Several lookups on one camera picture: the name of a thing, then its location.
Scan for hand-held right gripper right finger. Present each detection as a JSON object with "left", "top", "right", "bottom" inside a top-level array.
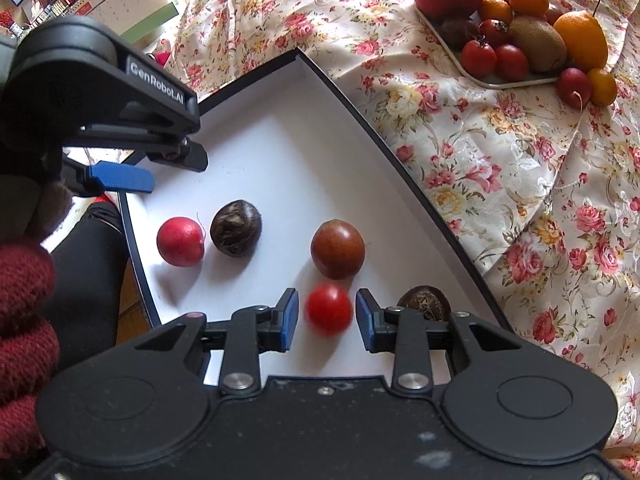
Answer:
[{"left": 355, "top": 288, "right": 521, "bottom": 393}]

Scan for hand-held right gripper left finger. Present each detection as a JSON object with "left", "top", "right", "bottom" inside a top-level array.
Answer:
[{"left": 134, "top": 288, "right": 300, "bottom": 396}]

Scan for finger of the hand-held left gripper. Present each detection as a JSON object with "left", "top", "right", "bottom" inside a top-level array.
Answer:
[
  {"left": 147, "top": 139, "right": 209, "bottom": 174},
  {"left": 61, "top": 160, "right": 155, "bottom": 197}
]

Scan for red cherry tomato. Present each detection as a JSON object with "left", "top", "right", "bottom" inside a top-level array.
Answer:
[{"left": 305, "top": 282, "right": 354, "bottom": 337}]

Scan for dark brown water chestnut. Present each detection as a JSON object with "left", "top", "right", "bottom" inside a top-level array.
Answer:
[
  {"left": 397, "top": 285, "right": 452, "bottom": 322},
  {"left": 210, "top": 200, "right": 263, "bottom": 258}
]

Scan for brown tomato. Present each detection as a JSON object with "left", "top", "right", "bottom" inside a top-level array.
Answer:
[{"left": 310, "top": 218, "right": 366, "bottom": 281}]

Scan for large red radish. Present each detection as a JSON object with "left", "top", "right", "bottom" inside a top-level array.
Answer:
[{"left": 156, "top": 212, "right": 207, "bottom": 267}]

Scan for white box with dark rim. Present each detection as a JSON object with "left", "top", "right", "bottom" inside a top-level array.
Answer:
[{"left": 117, "top": 47, "right": 513, "bottom": 386}]

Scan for person's left forearm red sleeve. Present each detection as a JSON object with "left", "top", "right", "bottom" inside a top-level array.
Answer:
[{"left": 0, "top": 240, "right": 61, "bottom": 461}]

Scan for person's leg in black pants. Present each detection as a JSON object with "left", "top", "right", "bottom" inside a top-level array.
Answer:
[{"left": 50, "top": 202, "right": 132, "bottom": 368}]

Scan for floral tablecloth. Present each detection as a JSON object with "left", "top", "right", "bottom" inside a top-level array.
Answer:
[{"left": 165, "top": 0, "right": 640, "bottom": 476}]

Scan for white fruit tray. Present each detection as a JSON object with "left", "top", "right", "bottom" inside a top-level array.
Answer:
[{"left": 414, "top": 5, "right": 568, "bottom": 90}]

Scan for dark purple fruit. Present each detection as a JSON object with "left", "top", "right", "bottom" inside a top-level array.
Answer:
[{"left": 440, "top": 17, "right": 480, "bottom": 52}]

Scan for red tomato with green stem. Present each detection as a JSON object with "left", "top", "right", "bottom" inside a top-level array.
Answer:
[{"left": 479, "top": 19, "right": 512, "bottom": 47}]

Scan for large brown kiwi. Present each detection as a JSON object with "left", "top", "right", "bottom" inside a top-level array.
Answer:
[{"left": 509, "top": 16, "right": 568, "bottom": 73}]

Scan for yellow kumquat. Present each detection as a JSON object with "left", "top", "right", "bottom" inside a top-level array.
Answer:
[{"left": 586, "top": 68, "right": 618, "bottom": 107}]

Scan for small orange mandarin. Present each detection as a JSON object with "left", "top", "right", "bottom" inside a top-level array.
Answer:
[{"left": 479, "top": 0, "right": 514, "bottom": 26}]

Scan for yellow-orange pear with stem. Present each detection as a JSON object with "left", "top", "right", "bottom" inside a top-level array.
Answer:
[{"left": 552, "top": 0, "right": 609, "bottom": 72}]

